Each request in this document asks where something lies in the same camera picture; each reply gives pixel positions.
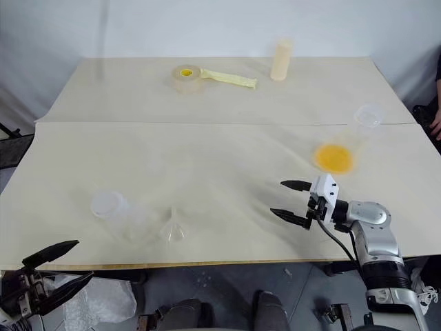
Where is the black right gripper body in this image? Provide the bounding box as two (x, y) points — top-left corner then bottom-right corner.
(305, 194), (333, 222)

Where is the white tangled cord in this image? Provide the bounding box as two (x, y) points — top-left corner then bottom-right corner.
(410, 268), (441, 313)

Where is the clear bubble wrap bag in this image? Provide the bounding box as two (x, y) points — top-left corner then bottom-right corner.
(43, 274), (138, 328)

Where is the clear empty plastic cup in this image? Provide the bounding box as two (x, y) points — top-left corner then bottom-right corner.
(90, 190), (154, 243)

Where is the clear tape roll yellow core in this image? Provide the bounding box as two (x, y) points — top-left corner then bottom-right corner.
(172, 63), (207, 95)

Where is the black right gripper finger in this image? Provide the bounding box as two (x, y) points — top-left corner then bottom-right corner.
(269, 207), (311, 230)
(280, 179), (314, 193)

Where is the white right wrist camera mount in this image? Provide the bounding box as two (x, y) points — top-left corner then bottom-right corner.
(308, 173), (340, 221)

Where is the bystander bare hand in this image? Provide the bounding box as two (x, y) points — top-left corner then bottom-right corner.
(430, 109), (441, 137)

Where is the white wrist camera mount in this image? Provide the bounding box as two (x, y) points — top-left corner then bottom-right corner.
(308, 173), (340, 221)
(0, 306), (17, 331)

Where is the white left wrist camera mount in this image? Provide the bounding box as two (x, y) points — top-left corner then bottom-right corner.
(0, 306), (17, 331)

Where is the dark rounded grey shape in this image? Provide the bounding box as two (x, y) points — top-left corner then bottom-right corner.
(253, 290), (291, 331)
(167, 298), (217, 331)

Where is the clear plastic funnel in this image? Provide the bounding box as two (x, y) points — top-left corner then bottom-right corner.
(159, 205), (187, 244)

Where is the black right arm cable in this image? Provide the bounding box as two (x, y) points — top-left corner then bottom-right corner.
(315, 217), (359, 265)

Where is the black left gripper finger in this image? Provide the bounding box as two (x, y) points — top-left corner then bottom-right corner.
(21, 239), (80, 269)
(37, 270), (94, 317)

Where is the beige cylinder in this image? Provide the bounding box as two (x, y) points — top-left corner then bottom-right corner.
(269, 38), (294, 83)

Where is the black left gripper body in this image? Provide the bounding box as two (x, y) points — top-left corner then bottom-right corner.
(0, 267), (46, 317)

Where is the brown metal bracket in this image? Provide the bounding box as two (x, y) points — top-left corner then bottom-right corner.
(136, 308), (165, 331)
(322, 302), (353, 325)

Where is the clear flask with yellow liquid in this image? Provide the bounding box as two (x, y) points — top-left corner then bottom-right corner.
(312, 102), (384, 175)

